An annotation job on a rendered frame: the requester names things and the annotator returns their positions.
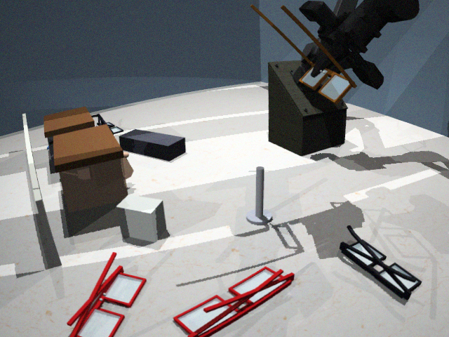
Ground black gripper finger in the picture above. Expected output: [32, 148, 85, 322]
[327, 54, 359, 73]
[311, 34, 344, 78]

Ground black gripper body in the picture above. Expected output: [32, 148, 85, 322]
[299, 1, 384, 90]

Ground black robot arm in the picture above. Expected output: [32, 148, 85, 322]
[289, 0, 420, 92]

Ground brown tortoiseshell glasses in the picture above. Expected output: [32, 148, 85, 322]
[250, 5, 357, 105]

